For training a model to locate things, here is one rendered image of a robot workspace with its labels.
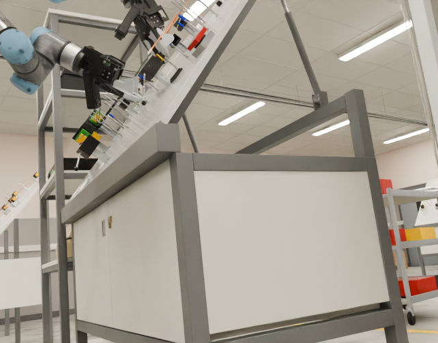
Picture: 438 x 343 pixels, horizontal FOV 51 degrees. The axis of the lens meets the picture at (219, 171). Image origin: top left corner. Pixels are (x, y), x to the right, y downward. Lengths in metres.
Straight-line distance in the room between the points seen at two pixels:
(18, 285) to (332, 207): 3.48
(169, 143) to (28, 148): 8.23
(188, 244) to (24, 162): 8.20
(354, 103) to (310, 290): 0.54
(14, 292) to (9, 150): 5.06
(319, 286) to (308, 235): 0.12
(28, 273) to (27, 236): 4.50
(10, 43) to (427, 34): 0.95
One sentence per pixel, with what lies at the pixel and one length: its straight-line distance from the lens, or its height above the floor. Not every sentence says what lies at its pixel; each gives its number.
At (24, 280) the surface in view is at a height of 0.62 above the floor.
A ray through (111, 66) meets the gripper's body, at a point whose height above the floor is 1.12.
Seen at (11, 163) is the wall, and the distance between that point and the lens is 9.03.
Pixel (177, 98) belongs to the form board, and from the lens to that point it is 1.03.
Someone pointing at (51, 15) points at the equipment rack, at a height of 1.82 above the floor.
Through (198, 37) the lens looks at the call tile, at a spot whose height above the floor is 1.10.
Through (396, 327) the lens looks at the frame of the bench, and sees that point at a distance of 1.30.
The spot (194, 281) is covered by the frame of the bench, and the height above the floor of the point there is 0.53.
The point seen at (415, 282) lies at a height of 0.28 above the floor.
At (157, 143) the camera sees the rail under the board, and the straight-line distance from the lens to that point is 0.98.
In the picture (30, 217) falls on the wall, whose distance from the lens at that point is 8.91.
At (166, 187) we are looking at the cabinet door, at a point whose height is 0.74.
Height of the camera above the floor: 0.55
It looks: 12 degrees up
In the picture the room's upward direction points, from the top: 6 degrees counter-clockwise
